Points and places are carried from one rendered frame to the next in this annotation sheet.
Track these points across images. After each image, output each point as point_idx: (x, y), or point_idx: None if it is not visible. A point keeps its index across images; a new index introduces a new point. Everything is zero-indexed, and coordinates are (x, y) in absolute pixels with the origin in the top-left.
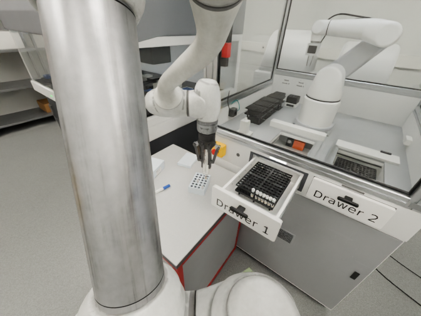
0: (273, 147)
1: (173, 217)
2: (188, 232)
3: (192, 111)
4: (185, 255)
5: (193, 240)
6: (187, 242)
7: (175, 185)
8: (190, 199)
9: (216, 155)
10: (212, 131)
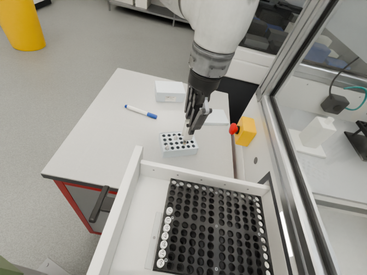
0: (303, 203)
1: (111, 141)
2: (93, 165)
3: (183, 4)
4: (57, 175)
5: (82, 175)
6: (77, 170)
7: (160, 123)
8: (148, 146)
9: (197, 119)
10: (199, 70)
